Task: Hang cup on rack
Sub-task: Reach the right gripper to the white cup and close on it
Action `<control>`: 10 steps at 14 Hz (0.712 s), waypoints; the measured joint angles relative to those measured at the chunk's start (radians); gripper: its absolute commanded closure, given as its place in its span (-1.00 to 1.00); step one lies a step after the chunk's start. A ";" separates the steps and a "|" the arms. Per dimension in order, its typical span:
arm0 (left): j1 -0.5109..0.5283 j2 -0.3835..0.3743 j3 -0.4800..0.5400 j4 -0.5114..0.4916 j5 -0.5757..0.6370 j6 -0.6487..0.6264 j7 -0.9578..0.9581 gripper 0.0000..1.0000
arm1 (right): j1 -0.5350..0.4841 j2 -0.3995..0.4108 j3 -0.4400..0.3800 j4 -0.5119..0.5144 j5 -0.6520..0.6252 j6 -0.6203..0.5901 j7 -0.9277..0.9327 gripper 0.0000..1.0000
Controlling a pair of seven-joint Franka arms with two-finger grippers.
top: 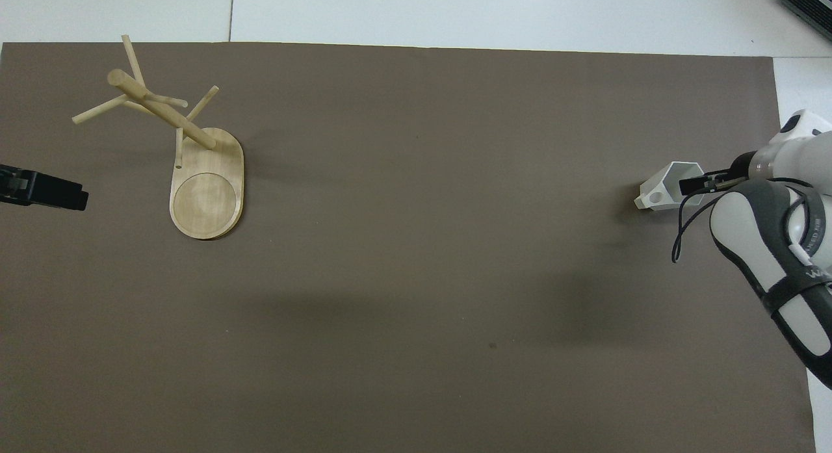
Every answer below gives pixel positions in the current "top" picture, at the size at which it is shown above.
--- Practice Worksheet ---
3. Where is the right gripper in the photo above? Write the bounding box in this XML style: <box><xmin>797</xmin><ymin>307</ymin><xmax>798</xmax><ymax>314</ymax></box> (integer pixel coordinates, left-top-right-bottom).
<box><xmin>679</xmin><ymin>151</ymin><xmax>757</xmax><ymax>196</ymax></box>

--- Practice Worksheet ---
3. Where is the white hexagonal cup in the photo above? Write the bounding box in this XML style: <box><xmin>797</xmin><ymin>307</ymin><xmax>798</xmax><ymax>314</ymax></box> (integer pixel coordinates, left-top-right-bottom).
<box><xmin>634</xmin><ymin>160</ymin><xmax>709</xmax><ymax>211</ymax></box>

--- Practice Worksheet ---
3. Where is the wooden cup rack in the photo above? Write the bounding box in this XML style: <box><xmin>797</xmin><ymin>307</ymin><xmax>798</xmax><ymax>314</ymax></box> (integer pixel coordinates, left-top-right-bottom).
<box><xmin>71</xmin><ymin>34</ymin><xmax>245</xmax><ymax>240</ymax></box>

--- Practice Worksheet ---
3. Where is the grey metal device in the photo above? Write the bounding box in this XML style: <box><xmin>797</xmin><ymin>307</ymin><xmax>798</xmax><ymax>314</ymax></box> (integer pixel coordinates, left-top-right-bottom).
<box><xmin>779</xmin><ymin>0</ymin><xmax>832</xmax><ymax>25</ymax></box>

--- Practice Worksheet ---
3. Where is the black cable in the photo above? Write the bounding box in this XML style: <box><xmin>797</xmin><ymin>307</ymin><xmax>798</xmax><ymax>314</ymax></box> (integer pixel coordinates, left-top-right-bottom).
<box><xmin>671</xmin><ymin>177</ymin><xmax>814</xmax><ymax>265</ymax></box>

